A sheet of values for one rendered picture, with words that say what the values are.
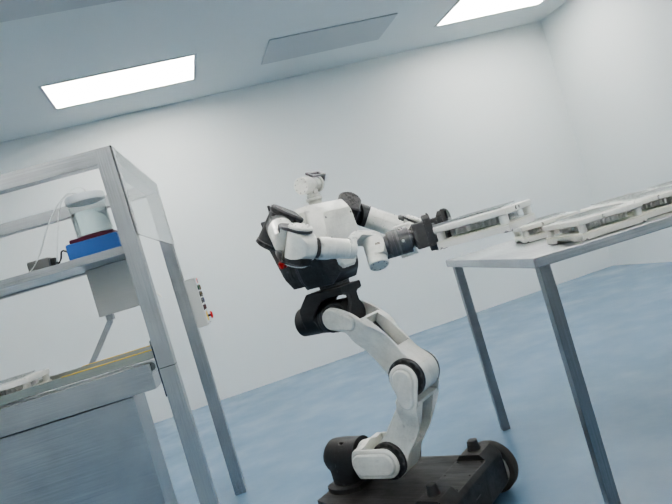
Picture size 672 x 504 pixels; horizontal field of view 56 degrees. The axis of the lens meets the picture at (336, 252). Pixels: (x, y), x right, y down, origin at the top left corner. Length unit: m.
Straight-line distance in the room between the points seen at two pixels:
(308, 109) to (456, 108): 1.64
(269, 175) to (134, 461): 4.22
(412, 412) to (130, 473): 1.11
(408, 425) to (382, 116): 4.84
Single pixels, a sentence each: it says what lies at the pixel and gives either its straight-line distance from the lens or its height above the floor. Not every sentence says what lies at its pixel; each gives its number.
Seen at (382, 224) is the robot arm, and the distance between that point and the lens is 2.54.
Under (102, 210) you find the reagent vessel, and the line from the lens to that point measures 2.67.
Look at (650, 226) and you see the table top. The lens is 2.31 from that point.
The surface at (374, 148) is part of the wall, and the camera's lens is 6.69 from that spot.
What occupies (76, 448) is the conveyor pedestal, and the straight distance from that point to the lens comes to 2.67.
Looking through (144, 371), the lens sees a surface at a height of 0.85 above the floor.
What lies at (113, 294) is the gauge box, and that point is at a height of 1.17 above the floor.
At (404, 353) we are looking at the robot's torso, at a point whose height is 0.67.
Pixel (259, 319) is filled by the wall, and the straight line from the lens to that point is 6.28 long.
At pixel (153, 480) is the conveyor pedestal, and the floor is 0.44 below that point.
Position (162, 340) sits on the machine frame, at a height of 0.95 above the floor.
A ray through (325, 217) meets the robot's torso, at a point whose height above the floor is 1.21.
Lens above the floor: 1.09
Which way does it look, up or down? level
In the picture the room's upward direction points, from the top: 17 degrees counter-clockwise
